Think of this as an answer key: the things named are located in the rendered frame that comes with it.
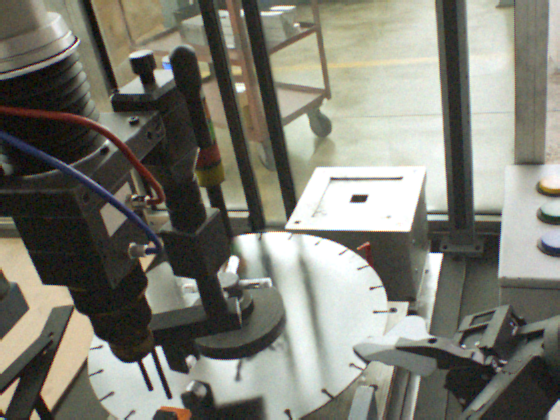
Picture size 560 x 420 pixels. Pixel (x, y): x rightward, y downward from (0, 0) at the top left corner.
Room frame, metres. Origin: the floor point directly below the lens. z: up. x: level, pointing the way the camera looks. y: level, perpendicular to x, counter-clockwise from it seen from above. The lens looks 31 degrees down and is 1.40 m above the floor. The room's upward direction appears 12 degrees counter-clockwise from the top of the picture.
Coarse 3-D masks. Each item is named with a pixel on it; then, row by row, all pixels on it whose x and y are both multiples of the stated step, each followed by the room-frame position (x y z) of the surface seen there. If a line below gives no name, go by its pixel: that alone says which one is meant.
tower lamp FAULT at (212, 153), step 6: (216, 144) 0.86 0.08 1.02; (204, 150) 0.85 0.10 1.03; (210, 150) 0.85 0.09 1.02; (216, 150) 0.86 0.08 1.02; (198, 156) 0.85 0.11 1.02; (204, 156) 0.85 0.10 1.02; (210, 156) 0.85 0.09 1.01; (216, 156) 0.85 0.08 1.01; (198, 162) 0.85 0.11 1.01; (204, 162) 0.85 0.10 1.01; (210, 162) 0.85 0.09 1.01; (216, 162) 0.85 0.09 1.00
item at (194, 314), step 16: (208, 288) 0.48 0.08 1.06; (208, 304) 0.48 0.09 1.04; (224, 304) 0.48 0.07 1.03; (160, 320) 0.49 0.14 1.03; (176, 320) 0.48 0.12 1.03; (192, 320) 0.48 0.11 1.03; (208, 320) 0.47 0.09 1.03; (224, 320) 0.47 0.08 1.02; (240, 320) 0.48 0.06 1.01; (160, 336) 0.47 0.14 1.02; (176, 336) 0.47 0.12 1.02; (192, 336) 0.47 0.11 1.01; (176, 352) 0.47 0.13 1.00; (192, 352) 0.49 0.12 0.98; (176, 368) 0.48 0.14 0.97
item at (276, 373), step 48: (240, 240) 0.72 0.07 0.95; (288, 288) 0.60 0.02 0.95; (336, 288) 0.58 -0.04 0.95; (288, 336) 0.52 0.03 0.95; (336, 336) 0.50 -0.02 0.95; (96, 384) 0.50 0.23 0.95; (144, 384) 0.49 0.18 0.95; (192, 384) 0.48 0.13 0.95; (240, 384) 0.46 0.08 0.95; (288, 384) 0.45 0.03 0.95; (336, 384) 0.44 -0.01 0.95
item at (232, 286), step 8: (232, 256) 0.61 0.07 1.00; (232, 264) 0.59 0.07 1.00; (224, 272) 0.58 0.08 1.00; (232, 272) 0.57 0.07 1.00; (224, 280) 0.56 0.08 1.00; (232, 280) 0.56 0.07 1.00; (240, 280) 0.56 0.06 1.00; (248, 280) 0.56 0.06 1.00; (256, 280) 0.56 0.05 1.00; (264, 280) 0.55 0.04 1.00; (184, 288) 0.57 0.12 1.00; (192, 288) 0.57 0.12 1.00; (224, 288) 0.55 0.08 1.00; (232, 288) 0.55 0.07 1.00; (240, 288) 0.56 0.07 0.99; (248, 288) 0.55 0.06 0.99; (256, 288) 0.55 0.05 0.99; (264, 288) 0.55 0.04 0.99; (232, 296) 0.55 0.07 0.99; (240, 296) 0.56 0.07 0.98
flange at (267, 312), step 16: (272, 288) 0.59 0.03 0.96; (192, 304) 0.59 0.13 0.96; (240, 304) 0.55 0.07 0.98; (256, 304) 0.57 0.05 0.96; (272, 304) 0.56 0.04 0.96; (256, 320) 0.54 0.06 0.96; (272, 320) 0.54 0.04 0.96; (208, 336) 0.53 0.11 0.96; (224, 336) 0.53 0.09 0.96; (240, 336) 0.52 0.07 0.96; (256, 336) 0.52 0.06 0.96; (224, 352) 0.51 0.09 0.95
